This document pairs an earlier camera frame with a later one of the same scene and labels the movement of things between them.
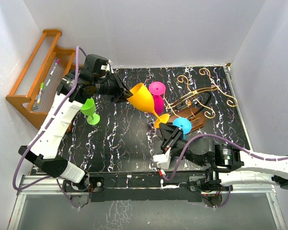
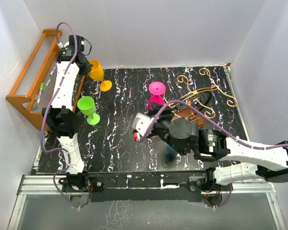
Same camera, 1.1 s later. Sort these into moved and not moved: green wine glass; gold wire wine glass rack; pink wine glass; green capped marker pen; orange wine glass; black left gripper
Moved: orange wine glass; black left gripper
Not moved: gold wire wine glass rack; green wine glass; pink wine glass; green capped marker pen
